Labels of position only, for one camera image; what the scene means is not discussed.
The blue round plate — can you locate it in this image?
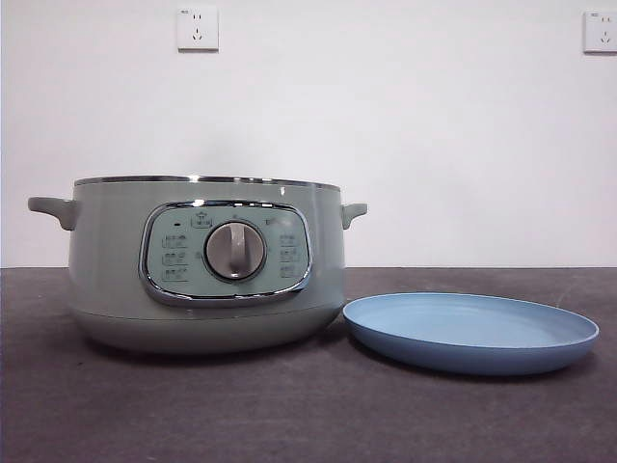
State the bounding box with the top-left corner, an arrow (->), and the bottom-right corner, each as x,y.
342,290 -> 601,378

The pale green electric steamer pot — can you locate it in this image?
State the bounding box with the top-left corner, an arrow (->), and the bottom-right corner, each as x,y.
27,174 -> 369,357

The white wall socket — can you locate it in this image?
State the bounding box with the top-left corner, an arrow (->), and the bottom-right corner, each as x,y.
176,8 -> 220,53
582,10 -> 617,54

